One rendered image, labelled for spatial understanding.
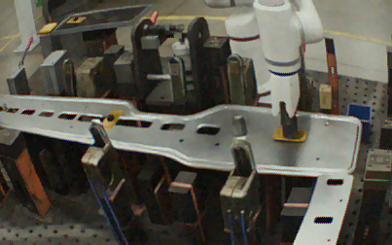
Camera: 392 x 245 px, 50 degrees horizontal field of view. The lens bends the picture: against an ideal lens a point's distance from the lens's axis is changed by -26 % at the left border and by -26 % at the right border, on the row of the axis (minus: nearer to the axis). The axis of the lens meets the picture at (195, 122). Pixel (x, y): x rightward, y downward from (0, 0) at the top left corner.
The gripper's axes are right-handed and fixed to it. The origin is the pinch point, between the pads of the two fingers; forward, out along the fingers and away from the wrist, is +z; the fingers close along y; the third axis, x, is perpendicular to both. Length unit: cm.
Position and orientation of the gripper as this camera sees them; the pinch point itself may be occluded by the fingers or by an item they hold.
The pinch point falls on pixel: (290, 125)
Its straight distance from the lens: 119.7
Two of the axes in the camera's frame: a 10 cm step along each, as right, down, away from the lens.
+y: -3.6, 5.8, -7.3
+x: 9.2, 0.8, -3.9
